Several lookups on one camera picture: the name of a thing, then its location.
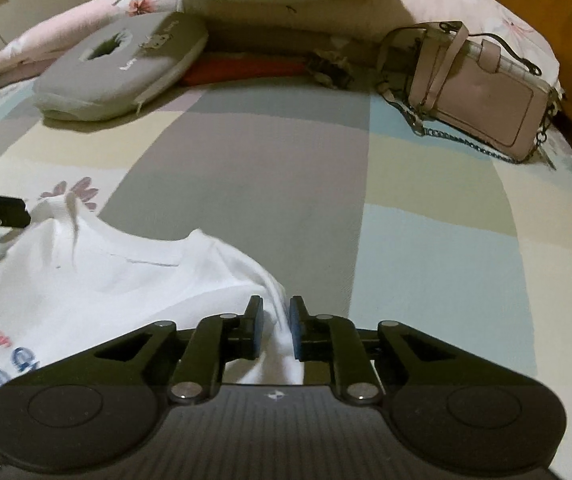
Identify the pink leather handbag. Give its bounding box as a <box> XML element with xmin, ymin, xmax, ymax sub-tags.
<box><xmin>376</xmin><ymin>21</ymin><xmax>560</xmax><ymax>165</ymax></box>

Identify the grey donut cushion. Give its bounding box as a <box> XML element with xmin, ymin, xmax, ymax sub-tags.
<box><xmin>33</xmin><ymin>12</ymin><xmax>209</xmax><ymax>122</ymax></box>

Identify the white printed sweatshirt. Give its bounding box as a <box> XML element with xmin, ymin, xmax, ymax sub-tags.
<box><xmin>0</xmin><ymin>196</ymin><xmax>301</xmax><ymax>480</ymax></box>

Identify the pink floral folded quilt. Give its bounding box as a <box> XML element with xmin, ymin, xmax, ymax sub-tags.
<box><xmin>0</xmin><ymin>0</ymin><xmax>560</xmax><ymax>88</ymax></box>

